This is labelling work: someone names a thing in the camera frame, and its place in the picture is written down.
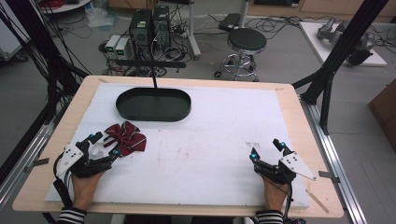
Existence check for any black oval tray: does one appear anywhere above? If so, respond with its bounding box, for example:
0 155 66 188
115 87 192 123

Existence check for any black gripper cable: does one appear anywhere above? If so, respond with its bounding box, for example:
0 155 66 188
51 153 75 208
280 181 296 224

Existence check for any person's left hand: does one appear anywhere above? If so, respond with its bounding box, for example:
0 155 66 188
70 170 106 212

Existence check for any grey robot part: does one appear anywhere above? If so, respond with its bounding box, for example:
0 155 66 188
317 16 377 66

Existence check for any white table leg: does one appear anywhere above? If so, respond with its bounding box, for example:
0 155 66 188
238 0 250 30
186 0 203 61

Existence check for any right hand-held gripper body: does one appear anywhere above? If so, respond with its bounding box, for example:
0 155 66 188
253 151 318 186

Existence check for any white floor board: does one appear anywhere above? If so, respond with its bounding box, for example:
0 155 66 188
298 21 389 67

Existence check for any black flat box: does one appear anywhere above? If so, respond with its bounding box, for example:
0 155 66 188
218 12 242 33

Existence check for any thin wooden stick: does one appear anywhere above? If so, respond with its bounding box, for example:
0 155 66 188
304 189 330 215

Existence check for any grey metal clamp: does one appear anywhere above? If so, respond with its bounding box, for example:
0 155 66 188
318 170 341 184
23 157 50 174

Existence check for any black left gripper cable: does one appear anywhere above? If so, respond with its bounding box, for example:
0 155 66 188
51 153 75 208

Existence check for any black computer tower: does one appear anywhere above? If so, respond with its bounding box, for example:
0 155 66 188
128 8 154 59
151 5 172 50

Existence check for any white round table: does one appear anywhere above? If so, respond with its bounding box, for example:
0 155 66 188
39 0 93 15

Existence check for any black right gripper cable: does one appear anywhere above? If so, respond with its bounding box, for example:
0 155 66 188
280 181 296 224

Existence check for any dark red striped bow tie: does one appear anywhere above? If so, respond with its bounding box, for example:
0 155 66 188
103 120 148 158

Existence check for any black round stool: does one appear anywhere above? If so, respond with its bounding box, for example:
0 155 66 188
213 27 268 83

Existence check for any aluminium rail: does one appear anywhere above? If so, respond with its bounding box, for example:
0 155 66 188
0 102 68 209
299 94 369 224

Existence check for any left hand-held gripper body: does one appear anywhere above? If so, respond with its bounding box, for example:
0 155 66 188
56 140 114 179

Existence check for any white foam mat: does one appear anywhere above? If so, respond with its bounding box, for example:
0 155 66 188
45 82 312 209

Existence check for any person's right hand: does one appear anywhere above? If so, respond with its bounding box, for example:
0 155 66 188
262 176 290 213

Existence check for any black T-shaped stand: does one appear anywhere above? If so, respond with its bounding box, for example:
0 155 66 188
115 46 188 98

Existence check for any clear plastic bag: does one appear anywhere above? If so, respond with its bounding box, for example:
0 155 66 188
84 7 117 30

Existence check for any white power supply box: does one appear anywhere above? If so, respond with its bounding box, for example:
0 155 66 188
105 34 122 59
114 37 133 61

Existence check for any black metal frame post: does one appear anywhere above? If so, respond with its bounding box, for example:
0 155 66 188
5 0 90 125
291 0 390 136

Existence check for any brown wooden cabinet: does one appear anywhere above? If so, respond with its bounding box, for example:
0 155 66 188
367 78 396 151

